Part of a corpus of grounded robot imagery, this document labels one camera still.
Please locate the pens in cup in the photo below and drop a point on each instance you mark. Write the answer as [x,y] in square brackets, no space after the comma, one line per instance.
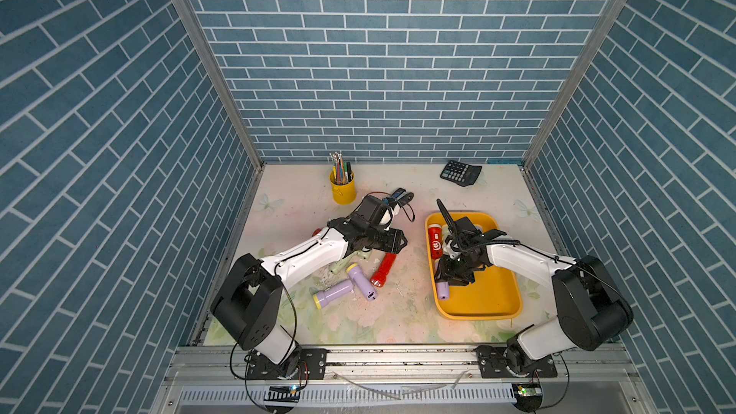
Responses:
[342,169]

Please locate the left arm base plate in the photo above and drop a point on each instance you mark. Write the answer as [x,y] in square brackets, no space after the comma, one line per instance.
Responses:
[304,363]

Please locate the green flashlight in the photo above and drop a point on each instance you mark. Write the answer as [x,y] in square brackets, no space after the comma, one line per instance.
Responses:
[342,264]

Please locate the yellow pen holder cup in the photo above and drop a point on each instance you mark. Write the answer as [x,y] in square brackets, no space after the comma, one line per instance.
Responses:
[343,194]

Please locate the black desk calculator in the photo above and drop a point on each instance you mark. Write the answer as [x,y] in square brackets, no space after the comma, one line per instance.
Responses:
[460,173]

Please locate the purple flashlight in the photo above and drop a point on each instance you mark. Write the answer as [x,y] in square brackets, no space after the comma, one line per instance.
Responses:
[357,276]
[322,299]
[442,290]

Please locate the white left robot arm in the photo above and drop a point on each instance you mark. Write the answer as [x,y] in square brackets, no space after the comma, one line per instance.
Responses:
[248,301]

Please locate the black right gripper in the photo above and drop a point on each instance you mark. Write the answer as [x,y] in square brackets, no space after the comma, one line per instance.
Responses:
[444,272]

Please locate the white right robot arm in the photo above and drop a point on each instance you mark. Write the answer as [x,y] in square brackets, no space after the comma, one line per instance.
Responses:
[589,308]

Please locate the blue black stapler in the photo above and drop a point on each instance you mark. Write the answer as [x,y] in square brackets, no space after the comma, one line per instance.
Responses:
[401,197]

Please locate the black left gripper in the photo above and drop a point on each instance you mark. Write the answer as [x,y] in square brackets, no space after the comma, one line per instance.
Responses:
[392,244]

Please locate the yellow plastic storage tray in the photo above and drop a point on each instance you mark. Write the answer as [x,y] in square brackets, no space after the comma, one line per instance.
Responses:
[494,295]

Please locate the red flashlight with white logo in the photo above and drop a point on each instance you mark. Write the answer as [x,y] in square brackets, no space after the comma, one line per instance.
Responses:
[435,231]

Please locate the aluminium front rail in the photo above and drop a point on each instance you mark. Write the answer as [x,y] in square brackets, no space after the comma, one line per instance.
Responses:
[432,378]

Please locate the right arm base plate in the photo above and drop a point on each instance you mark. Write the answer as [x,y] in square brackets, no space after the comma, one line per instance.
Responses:
[502,362]

